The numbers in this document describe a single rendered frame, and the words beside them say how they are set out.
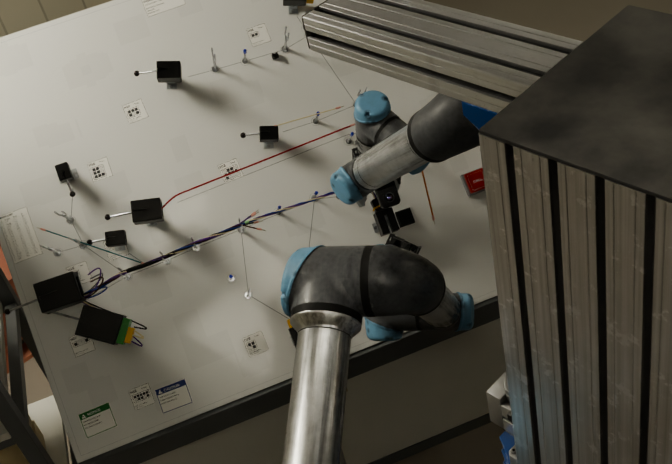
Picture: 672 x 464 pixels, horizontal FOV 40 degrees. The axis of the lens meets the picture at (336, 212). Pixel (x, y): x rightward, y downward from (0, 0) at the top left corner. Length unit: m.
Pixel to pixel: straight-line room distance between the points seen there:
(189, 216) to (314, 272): 0.82
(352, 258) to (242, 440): 1.01
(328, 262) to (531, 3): 3.99
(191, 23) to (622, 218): 1.71
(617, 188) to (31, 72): 1.80
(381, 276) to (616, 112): 0.68
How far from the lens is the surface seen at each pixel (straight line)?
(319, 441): 1.39
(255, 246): 2.22
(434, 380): 2.46
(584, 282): 0.86
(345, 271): 1.45
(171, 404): 2.22
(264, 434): 2.38
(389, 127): 1.89
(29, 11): 4.47
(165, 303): 2.22
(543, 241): 0.86
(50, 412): 2.71
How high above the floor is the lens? 2.51
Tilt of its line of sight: 39 degrees down
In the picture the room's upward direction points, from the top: 14 degrees counter-clockwise
